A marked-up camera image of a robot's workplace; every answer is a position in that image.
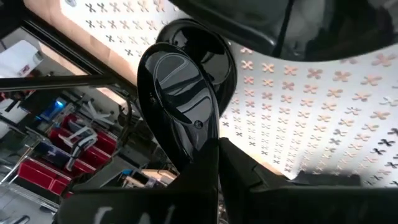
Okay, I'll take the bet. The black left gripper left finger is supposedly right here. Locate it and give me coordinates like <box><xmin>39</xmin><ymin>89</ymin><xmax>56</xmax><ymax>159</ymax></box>
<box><xmin>57</xmin><ymin>138</ymin><xmax>220</xmax><ymax>224</ymax></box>

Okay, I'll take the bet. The black leaf-shaped mini plate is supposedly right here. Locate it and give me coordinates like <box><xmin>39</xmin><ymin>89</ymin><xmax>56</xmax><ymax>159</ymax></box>
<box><xmin>169</xmin><ymin>0</ymin><xmax>398</xmax><ymax>62</ymax></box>

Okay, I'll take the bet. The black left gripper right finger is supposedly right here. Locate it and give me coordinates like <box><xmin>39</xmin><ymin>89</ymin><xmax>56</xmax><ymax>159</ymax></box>
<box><xmin>219</xmin><ymin>137</ymin><xmax>398</xmax><ymax>224</ymax></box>

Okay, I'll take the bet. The white bucket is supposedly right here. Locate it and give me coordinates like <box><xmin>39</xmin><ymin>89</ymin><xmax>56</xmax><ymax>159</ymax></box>
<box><xmin>0</xmin><ymin>39</ymin><xmax>43</xmax><ymax>78</ymax></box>

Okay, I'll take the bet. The shelf with red bins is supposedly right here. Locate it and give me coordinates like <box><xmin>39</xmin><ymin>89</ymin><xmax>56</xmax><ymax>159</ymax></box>
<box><xmin>17</xmin><ymin>113</ymin><xmax>118</xmax><ymax>197</ymax></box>

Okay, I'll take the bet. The white perforated shelf rack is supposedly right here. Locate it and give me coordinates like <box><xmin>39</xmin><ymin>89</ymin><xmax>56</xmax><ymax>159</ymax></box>
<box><xmin>60</xmin><ymin>0</ymin><xmax>398</xmax><ymax>189</ymax></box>

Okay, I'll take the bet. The white office chair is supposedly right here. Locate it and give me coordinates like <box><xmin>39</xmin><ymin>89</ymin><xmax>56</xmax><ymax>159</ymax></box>
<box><xmin>63</xmin><ymin>99</ymin><xmax>116</xmax><ymax>166</ymax></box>

